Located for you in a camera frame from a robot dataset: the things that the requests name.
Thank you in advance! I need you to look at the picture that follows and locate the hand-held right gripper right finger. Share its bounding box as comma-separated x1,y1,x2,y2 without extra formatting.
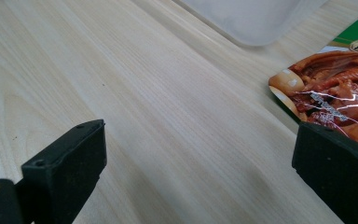
292,121,358,224

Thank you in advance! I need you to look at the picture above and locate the green meat food packet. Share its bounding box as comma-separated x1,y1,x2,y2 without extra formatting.
268,6,358,152

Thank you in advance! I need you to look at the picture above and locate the clear plastic container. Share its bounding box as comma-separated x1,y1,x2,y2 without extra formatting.
173,0,329,47

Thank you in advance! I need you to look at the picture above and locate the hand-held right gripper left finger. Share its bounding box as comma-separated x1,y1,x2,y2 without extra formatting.
15,119,107,224

